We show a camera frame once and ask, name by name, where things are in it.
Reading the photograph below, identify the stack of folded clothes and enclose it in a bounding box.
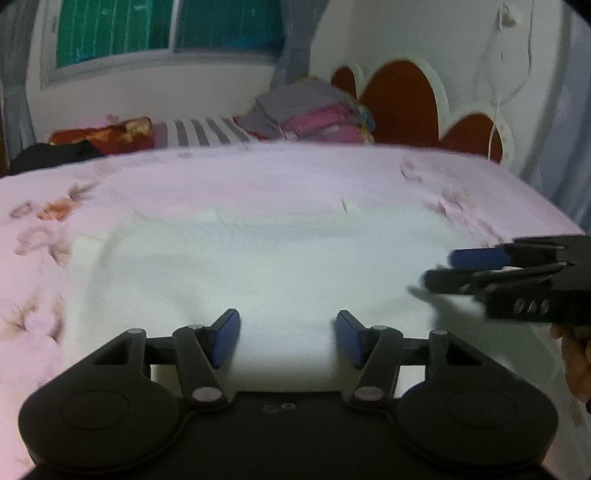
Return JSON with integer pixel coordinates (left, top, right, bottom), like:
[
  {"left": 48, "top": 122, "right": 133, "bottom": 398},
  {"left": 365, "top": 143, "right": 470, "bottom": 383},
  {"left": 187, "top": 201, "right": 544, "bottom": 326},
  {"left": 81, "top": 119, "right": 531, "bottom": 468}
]
[{"left": 235, "top": 77, "right": 375, "bottom": 144}]

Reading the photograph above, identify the red orange floral cloth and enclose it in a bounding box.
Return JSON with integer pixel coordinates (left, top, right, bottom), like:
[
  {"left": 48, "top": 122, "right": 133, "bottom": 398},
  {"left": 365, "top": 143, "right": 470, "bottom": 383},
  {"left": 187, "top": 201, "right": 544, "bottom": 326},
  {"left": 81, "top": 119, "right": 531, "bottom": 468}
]
[{"left": 48, "top": 117, "right": 154, "bottom": 155}]

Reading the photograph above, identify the person's right hand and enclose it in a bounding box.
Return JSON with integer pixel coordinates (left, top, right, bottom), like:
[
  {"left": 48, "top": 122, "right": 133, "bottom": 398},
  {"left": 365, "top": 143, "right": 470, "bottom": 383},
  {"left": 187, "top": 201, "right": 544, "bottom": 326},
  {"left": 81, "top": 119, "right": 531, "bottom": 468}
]
[{"left": 550, "top": 324, "right": 591, "bottom": 402}]

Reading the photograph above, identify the black garment on bed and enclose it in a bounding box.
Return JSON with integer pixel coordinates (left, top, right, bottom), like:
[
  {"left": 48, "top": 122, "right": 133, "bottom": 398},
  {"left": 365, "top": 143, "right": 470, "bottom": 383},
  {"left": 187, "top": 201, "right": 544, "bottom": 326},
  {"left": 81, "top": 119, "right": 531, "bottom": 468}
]
[{"left": 9, "top": 140, "right": 104, "bottom": 176}]

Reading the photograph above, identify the grey white striped mattress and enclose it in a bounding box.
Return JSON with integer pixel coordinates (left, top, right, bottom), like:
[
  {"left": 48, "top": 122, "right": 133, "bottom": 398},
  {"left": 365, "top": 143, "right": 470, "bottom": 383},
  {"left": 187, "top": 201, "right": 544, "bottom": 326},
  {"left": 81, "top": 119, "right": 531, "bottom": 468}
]
[{"left": 152, "top": 117, "right": 259, "bottom": 149}]

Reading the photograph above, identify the cream knit sweater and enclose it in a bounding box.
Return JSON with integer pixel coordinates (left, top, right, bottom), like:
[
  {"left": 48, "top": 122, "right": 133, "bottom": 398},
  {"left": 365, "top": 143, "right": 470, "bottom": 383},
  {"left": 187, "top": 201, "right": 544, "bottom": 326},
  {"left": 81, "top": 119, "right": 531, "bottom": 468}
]
[{"left": 62, "top": 208, "right": 502, "bottom": 390}]

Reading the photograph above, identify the red white heart headboard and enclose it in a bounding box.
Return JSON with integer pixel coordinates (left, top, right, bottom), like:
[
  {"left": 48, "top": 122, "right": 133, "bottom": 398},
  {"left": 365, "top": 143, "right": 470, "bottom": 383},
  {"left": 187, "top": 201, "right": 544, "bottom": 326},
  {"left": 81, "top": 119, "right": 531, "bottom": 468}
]
[{"left": 331, "top": 57, "right": 515, "bottom": 167}]

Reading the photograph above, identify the right grey curtain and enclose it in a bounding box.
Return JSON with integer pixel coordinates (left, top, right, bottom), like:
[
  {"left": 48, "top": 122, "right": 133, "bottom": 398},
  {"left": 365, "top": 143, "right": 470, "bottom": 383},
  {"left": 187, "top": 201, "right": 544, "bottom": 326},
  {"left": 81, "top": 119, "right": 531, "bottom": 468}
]
[{"left": 270, "top": 0, "right": 329, "bottom": 90}]

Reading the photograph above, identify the pink floral bed sheet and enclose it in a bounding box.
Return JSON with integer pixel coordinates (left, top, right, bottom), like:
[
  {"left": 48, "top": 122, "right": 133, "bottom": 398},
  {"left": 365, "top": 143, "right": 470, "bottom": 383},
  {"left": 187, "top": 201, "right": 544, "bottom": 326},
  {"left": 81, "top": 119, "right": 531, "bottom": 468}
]
[{"left": 1, "top": 143, "right": 590, "bottom": 479}]

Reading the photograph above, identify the white wall socket plug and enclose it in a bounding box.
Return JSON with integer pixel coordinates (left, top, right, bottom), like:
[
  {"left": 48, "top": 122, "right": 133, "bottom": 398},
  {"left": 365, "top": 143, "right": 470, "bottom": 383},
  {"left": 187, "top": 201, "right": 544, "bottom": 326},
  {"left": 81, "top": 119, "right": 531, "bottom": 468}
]
[{"left": 498, "top": 3, "right": 523, "bottom": 29}]

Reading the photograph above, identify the white charger cable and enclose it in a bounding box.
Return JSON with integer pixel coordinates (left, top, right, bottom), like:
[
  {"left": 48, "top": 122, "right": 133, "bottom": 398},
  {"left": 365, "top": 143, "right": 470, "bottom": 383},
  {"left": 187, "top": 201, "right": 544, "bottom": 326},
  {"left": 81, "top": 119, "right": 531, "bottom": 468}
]
[{"left": 469, "top": 0, "right": 537, "bottom": 160}]

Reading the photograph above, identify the grey curtain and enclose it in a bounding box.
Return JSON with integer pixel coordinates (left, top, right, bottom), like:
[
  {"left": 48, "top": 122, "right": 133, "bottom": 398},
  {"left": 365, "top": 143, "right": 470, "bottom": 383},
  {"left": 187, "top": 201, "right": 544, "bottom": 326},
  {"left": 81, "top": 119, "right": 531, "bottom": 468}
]
[
  {"left": 1, "top": 0, "right": 39, "bottom": 163},
  {"left": 270, "top": 0, "right": 329, "bottom": 90}
]

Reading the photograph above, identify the left grey curtain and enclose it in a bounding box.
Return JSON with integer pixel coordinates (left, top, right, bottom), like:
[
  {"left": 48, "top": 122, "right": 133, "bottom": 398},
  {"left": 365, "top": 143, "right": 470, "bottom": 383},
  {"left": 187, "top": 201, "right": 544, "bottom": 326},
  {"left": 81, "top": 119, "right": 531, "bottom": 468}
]
[{"left": 1, "top": 0, "right": 39, "bottom": 163}]

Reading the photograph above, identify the window with green glass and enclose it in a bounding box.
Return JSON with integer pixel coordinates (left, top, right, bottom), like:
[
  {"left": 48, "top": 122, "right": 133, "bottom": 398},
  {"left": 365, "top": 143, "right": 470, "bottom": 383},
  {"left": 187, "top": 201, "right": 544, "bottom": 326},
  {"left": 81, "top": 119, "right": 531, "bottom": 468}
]
[{"left": 41, "top": 0, "right": 284, "bottom": 87}]

